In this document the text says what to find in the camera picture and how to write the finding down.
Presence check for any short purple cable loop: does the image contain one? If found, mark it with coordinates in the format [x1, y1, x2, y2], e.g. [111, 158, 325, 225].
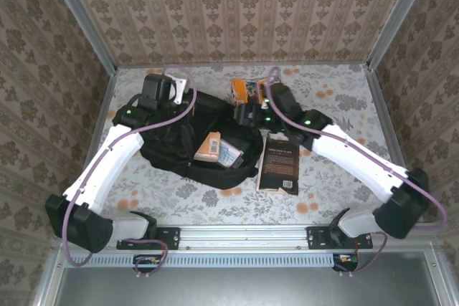
[128, 238, 171, 279]

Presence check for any aluminium back rail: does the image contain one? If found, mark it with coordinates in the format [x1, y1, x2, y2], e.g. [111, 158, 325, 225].
[116, 60, 369, 70]

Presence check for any slotted grey cable duct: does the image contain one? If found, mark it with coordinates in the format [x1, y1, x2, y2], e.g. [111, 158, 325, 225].
[66, 252, 359, 269]

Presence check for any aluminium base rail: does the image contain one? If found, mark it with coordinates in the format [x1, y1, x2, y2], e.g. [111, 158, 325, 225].
[87, 223, 437, 252]

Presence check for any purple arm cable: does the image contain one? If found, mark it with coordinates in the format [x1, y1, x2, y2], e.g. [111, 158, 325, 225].
[264, 66, 449, 275]
[61, 64, 198, 268]

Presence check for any grey metal sheet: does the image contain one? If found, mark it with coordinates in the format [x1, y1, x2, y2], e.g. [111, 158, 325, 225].
[53, 252, 443, 306]

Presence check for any black paperback book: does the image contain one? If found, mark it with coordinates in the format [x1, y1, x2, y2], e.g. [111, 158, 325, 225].
[255, 132, 301, 196]

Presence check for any orange photo booklet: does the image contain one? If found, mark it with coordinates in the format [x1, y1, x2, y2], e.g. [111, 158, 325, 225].
[230, 76, 274, 107]

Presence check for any floral table cover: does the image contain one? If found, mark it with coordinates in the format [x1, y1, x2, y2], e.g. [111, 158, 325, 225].
[91, 64, 412, 227]

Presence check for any black fabric backpack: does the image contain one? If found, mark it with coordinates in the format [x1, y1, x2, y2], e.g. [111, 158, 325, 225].
[138, 90, 265, 191]

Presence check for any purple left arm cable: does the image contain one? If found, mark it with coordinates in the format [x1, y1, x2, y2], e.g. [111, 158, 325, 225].
[61, 64, 198, 268]

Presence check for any aluminium frame post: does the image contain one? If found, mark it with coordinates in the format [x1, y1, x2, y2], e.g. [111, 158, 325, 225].
[42, 0, 118, 75]
[364, 0, 437, 70]

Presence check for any aluminium side rail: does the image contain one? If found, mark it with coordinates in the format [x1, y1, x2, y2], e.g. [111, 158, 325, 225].
[82, 67, 118, 178]
[362, 64, 413, 178]

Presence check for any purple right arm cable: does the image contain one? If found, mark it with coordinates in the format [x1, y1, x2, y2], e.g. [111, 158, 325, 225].
[264, 66, 449, 275]

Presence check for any brown kraft book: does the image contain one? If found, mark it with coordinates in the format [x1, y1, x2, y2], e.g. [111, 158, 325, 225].
[193, 131, 222, 163]

